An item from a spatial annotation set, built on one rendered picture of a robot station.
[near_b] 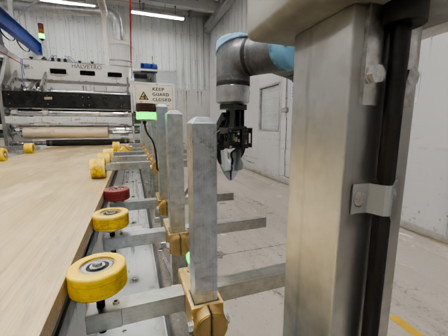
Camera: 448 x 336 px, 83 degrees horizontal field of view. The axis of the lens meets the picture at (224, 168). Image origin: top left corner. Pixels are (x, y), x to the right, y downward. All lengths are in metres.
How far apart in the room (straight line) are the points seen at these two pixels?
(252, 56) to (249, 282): 0.48
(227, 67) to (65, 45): 9.34
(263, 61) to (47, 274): 0.57
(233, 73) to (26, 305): 0.58
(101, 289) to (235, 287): 0.22
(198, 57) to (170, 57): 1.01
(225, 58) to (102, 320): 0.59
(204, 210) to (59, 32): 9.78
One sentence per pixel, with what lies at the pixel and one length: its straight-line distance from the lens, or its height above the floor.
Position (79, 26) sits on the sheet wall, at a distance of 10.04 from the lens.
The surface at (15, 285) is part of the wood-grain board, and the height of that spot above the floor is 0.90.
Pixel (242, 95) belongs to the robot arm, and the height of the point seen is 1.19.
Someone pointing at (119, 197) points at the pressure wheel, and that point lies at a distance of 0.88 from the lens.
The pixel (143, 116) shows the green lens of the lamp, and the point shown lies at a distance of 0.82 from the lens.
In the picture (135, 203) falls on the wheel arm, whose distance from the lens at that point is 0.91.
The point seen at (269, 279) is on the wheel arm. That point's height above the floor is 0.83.
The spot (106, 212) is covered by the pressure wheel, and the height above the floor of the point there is 0.90.
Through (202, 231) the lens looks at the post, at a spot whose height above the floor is 0.96.
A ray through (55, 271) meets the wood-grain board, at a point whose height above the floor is 0.90.
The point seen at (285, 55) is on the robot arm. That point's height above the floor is 1.26.
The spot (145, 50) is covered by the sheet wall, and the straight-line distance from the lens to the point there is 9.78.
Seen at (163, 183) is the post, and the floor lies 0.93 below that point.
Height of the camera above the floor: 1.11
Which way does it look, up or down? 9 degrees down
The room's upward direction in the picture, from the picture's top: straight up
